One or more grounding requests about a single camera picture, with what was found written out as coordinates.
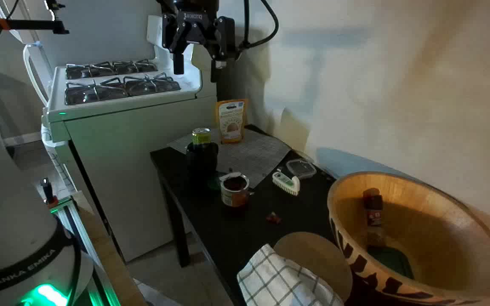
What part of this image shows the small brown objects pile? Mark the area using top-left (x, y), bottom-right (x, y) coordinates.
top-left (264, 209), bottom-right (284, 226)

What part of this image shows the orange snack pouch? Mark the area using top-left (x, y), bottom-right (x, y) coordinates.
top-left (215, 99), bottom-right (249, 145)

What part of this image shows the white hose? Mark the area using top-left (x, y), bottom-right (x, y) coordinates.
top-left (22, 41), bottom-right (51, 107)

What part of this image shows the clear plastic container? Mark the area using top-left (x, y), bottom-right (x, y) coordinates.
top-left (284, 158), bottom-right (318, 182)

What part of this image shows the grey woven placemat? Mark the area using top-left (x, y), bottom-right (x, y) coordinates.
top-left (167, 128), bottom-right (293, 191)

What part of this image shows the white checkered cloth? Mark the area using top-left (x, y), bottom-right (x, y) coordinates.
top-left (235, 243), bottom-right (346, 306)

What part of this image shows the round wooden board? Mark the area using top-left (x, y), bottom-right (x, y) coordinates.
top-left (272, 230), bottom-right (354, 303)

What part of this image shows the green yellow can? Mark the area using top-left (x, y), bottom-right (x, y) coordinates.
top-left (191, 126), bottom-right (213, 148)

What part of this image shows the white gas stove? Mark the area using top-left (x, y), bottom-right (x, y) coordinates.
top-left (39, 14), bottom-right (218, 264)

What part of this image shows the wooden plank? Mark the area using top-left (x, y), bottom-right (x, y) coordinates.
top-left (77, 192), bottom-right (145, 306)

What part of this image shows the green item inside bowl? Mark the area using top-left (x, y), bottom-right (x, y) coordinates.
top-left (366, 243), bottom-right (415, 281)

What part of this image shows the large patterned wooden bowl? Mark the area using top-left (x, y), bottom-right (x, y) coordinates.
top-left (325, 172), bottom-right (490, 306)

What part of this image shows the tin cup with brown contents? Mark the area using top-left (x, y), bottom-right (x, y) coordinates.
top-left (220, 172), bottom-right (252, 209)

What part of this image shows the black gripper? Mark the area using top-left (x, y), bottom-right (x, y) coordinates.
top-left (160, 0), bottom-right (238, 85)

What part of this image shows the spice bottle with dark cap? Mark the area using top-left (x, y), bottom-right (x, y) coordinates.
top-left (361, 187), bottom-right (386, 247)

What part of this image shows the red and black tool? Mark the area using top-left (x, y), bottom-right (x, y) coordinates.
top-left (39, 177), bottom-right (60, 208)

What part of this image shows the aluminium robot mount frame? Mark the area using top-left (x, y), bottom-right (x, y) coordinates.
top-left (48, 192), bottom-right (123, 306)

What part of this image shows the black table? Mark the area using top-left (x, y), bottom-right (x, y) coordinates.
top-left (150, 124), bottom-right (383, 306)

